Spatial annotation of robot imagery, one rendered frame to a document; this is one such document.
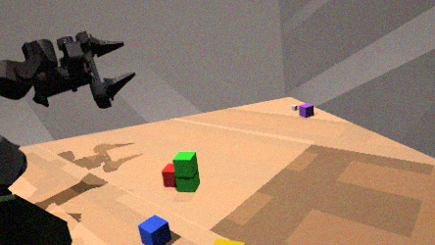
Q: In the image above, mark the red block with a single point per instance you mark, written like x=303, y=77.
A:
x=168, y=176

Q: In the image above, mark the purple cube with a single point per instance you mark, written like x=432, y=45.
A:
x=306, y=110

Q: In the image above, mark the green block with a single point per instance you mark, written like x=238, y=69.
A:
x=188, y=184
x=185, y=164

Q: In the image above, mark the blue block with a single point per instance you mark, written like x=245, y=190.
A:
x=154, y=231

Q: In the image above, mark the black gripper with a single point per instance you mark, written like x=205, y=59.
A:
x=101, y=91

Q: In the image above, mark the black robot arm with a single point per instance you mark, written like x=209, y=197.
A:
x=40, y=71

